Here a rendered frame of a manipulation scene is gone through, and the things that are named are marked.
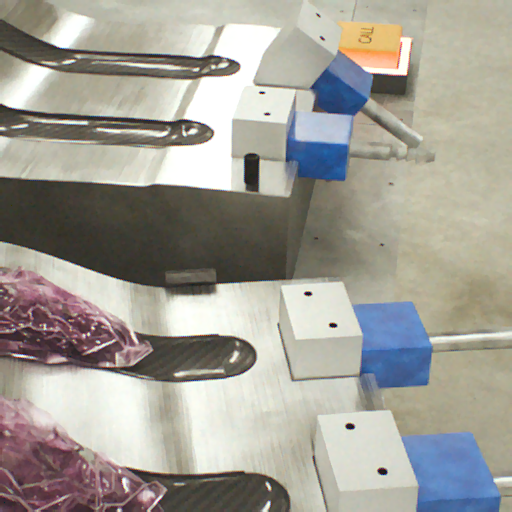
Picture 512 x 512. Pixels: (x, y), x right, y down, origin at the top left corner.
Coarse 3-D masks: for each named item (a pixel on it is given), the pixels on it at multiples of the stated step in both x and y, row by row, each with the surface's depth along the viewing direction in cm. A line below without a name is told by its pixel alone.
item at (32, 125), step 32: (0, 32) 89; (64, 64) 89; (96, 64) 89; (128, 64) 89; (160, 64) 89; (192, 64) 89; (224, 64) 88; (0, 128) 80; (32, 128) 80; (64, 128) 80; (96, 128) 80; (128, 128) 80; (160, 128) 80; (192, 128) 79
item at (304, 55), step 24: (288, 24) 85; (312, 24) 84; (336, 24) 86; (288, 48) 83; (312, 48) 82; (336, 48) 83; (264, 72) 84; (288, 72) 84; (312, 72) 83; (336, 72) 84; (360, 72) 87; (336, 96) 85; (360, 96) 84; (384, 120) 87; (408, 144) 87
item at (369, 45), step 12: (348, 24) 108; (360, 24) 108; (372, 24) 108; (396, 24) 108; (348, 36) 106; (360, 36) 106; (372, 36) 106; (384, 36) 106; (396, 36) 106; (348, 48) 104; (360, 48) 104; (372, 48) 104; (384, 48) 104; (396, 48) 104; (360, 60) 104; (372, 60) 104; (384, 60) 104; (396, 60) 104
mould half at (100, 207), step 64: (0, 0) 92; (0, 64) 86; (256, 64) 88; (0, 192) 75; (64, 192) 74; (128, 192) 73; (192, 192) 72; (256, 192) 72; (64, 256) 77; (128, 256) 76; (192, 256) 75; (256, 256) 74
